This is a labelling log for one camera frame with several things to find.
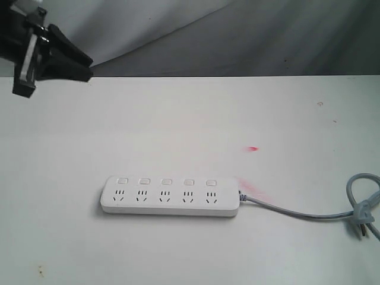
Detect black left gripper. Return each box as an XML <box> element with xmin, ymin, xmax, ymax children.
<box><xmin>1</xmin><ymin>1</ymin><xmax>93</xmax><ymax>98</ymax></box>

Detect white five-socket power strip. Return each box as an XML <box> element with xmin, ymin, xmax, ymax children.
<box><xmin>100</xmin><ymin>174</ymin><xmax>240</xmax><ymax>217</ymax></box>

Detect grey backdrop cloth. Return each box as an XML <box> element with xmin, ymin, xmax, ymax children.
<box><xmin>0</xmin><ymin>0</ymin><xmax>380</xmax><ymax>78</ymax></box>

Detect grey power cord with plug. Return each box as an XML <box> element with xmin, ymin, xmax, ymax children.
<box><xmin>237</xmin><ymin>173</ymin><xmax>380</xmax><ymax>241</ymax></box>

